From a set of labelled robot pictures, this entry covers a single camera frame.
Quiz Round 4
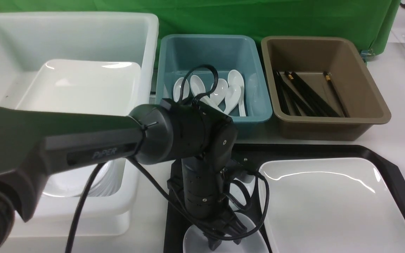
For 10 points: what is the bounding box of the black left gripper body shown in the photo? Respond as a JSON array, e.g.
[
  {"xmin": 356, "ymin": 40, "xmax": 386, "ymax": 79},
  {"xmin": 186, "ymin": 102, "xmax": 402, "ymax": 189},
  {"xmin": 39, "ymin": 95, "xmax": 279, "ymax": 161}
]
[{"xmin": 167, "ymin": 157, "xmax": 234, "ymax": 232}]

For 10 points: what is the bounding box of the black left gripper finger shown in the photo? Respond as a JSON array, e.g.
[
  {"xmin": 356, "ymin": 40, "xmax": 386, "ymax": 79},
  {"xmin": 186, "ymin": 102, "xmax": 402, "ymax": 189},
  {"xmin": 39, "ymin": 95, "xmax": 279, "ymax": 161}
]
[
  {"xmin": 207, "ymin": 234, "xmax": 222, "ymax": 251},
  {"xmin": 229, "ymin": 214, "xmax": 248, "ymax": 237}
]

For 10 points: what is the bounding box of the white bowl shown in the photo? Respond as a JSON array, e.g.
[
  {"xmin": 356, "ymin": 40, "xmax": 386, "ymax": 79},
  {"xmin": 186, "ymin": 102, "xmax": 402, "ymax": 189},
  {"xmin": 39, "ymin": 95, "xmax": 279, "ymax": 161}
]
[
  {"xmin": 229, "ymin": 172, "xmax": 256, "ymax": 211},
  {"xmin": 183, "ymin": 225, "xmax": 269, "ymax": 253}
]

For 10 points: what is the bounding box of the large white square plate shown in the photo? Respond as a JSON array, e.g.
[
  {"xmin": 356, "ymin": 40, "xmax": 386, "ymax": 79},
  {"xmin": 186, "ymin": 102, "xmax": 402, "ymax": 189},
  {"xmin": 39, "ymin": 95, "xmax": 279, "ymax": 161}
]
[{"xmin": 259, "ymin": 157, "xmax": 405, "ymax": 253}]

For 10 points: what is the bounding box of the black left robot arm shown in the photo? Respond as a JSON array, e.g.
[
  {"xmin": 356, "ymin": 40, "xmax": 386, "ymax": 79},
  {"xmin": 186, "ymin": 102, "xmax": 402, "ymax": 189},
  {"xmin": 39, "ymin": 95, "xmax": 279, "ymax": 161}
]
[{"xmin": 0, "ymin": 99, "xmax": 246, "ymax": 253}]

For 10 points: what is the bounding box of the black serving tray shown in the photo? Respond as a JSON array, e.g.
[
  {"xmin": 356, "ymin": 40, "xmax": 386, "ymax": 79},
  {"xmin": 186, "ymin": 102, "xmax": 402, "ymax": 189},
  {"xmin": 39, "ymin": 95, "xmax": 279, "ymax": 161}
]
[{"xmin": 163, "ymin": 143, "xmax": 405, "ymax": 253}]

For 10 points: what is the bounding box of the stack of white bowls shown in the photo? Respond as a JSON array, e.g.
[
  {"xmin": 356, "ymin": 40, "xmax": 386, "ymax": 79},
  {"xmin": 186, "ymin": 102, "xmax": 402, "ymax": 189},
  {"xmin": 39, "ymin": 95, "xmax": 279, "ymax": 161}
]
[{"xmin": 43, "ymin": 159, "xmax": 125, "ymax": 197}]

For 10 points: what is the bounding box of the teal plastic bin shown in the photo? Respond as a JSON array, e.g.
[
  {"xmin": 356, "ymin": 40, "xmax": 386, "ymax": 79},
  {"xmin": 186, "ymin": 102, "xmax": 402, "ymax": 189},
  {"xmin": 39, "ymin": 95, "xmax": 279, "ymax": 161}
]
[{"xmin": 155, "ymin": 34, "xmax": 273, "ymax": 140}]

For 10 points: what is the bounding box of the black chopsticks bundle in bin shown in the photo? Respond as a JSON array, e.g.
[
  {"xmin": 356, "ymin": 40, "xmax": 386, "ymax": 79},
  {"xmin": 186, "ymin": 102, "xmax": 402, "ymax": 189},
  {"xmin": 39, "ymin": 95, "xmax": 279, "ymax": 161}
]
[{"xmin": 274, "ymin": 70, "xmax": 341, "ymax": 117}]

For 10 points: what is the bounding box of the brown plastic bin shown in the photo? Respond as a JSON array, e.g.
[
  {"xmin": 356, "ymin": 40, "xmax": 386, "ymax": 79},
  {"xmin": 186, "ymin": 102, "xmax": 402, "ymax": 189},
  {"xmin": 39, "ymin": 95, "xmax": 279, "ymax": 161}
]
[{"xmin": 261, "ymin": 36, "xmax": 392, "ymax": 141}]

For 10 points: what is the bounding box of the stack of white square plates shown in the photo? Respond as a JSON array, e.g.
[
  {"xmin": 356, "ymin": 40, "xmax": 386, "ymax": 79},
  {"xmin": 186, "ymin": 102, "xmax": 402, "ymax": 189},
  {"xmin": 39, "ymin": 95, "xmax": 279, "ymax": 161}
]
[{"xmin": 16, "ymin": 59, "xmax": 141, "ymax": 116}]

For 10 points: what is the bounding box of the single black chopstick in bin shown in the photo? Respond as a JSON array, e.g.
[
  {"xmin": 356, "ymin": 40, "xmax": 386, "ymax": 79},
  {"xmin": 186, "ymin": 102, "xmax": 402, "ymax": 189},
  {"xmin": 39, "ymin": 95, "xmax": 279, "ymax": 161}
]
[{"xmin": 323, "ymin": 71, "xmax": 349, "ymax": 117}]

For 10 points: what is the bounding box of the green cloth backdrop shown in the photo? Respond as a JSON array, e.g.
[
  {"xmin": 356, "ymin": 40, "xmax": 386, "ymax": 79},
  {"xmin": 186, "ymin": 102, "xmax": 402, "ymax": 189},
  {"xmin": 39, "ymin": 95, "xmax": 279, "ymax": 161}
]
[{"xmin": 0, "ymin": 0, "xmax": 400, "ymax": 55}]

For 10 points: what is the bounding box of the large white plastic tub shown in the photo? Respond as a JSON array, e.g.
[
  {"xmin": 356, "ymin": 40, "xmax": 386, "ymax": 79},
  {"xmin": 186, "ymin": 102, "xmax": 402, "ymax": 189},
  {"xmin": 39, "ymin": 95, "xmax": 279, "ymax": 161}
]
[{"xmin": 0, "ymin": 12, "xmax": 159, "ymax": 238}]

